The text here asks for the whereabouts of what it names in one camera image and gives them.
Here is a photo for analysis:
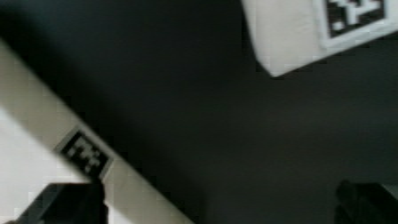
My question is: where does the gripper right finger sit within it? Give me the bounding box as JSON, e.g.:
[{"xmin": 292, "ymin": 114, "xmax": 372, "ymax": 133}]
[{"xmin": 335, "ymin": 180, "xmax": 398, "ymax": 224}]

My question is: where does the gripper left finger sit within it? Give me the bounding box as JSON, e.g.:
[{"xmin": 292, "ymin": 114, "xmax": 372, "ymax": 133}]
[{"xmin": 16, "ymin": 183, "xmax": 107, "ymax": 224}]

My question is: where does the white leg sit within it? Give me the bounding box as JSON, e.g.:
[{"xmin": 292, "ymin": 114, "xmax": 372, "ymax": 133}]
[{"xmin": 242, "ymin": 0, "xmax": 398, "ymax": 77}]

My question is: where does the white square tabletop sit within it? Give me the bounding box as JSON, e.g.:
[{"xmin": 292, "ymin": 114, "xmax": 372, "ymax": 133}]
[{"xmin": 0, "ymin": 39, "xmax": 194, "ymax": 224}]

